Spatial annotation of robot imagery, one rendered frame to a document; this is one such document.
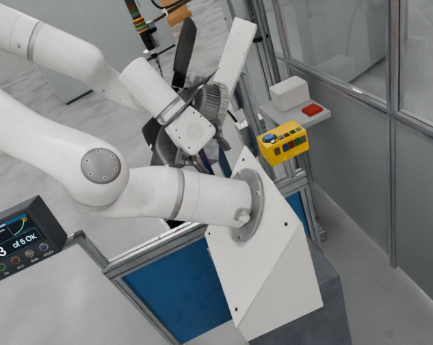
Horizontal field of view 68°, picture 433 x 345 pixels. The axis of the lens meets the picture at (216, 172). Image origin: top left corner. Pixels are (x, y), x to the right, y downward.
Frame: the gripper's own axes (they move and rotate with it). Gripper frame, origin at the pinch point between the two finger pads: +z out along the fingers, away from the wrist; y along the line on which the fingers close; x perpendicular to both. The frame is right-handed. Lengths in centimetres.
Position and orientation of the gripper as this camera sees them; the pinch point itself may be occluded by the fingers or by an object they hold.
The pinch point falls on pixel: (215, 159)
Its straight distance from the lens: 86.4
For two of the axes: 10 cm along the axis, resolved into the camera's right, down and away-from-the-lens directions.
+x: -3.9, 0.8, 9.2
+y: 6.3, -7.0, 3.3
